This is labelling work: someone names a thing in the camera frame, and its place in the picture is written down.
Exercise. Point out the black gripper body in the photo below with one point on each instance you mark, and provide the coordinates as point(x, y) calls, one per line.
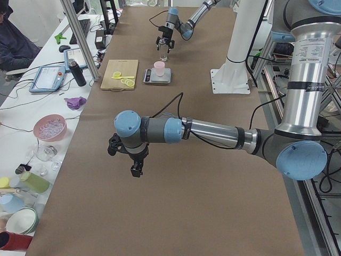
point(165, 33)
point(137, 157)

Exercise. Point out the glass sauce bottle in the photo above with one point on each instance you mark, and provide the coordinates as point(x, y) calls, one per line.
point(163, 50)

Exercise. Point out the pink plastic cup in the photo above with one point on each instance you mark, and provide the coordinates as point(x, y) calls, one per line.
point(159, 67)

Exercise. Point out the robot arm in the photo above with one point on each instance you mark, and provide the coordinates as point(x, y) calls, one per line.
point(294, 147)
point(185, 29)

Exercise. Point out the digital kitchen scale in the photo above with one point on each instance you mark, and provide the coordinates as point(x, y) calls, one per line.
point(150, 77)

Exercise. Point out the green cup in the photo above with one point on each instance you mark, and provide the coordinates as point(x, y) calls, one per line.
point(34, 182)

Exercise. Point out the light blue cup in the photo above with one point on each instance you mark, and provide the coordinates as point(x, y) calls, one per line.
point(11, 203)

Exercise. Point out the yellow cup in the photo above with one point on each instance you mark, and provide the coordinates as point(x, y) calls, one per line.
point(4, 183)

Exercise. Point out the red cup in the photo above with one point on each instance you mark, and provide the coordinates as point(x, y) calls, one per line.
point(15, 242)

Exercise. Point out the wooden cutting board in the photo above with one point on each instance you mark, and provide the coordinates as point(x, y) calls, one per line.
point(127, 68)

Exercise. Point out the yellow plastic knife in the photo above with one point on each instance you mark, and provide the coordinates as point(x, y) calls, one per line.
point(122, 77)

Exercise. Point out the lemon slice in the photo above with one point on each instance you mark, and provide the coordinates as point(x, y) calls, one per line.
point(117, 74)

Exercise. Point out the black power adapter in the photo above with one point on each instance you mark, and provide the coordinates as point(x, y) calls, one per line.
point(100, 39)

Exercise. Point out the purple cloth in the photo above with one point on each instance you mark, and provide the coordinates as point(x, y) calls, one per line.
point(75, 103)

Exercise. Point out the black thermos bottle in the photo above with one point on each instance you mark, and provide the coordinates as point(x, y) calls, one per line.
point(77, 72)

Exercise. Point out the pink bowl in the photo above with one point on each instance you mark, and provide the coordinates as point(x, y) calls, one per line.
point(50, 128)

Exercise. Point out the wine glass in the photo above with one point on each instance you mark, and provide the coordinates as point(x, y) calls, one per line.
point(48, 154)

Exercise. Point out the computer mouse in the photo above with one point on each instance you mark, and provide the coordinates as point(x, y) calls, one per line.
point(63, 48)

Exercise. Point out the green clamp tool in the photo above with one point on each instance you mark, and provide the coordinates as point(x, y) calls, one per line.
point(59, 37)

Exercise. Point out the blue teach pendant tablet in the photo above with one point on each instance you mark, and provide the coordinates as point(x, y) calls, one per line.
point(48, 79)

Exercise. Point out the white green-rimmed bowl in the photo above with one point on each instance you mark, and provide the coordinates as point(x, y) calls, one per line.
point(23, 222)

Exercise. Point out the seated person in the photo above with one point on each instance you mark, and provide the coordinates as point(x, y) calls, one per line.
point(17, 51)

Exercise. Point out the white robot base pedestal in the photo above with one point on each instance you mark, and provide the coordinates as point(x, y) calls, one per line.
point(232, 78)

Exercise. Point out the aluminium frame post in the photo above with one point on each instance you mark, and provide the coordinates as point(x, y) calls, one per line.
point(72, 17)

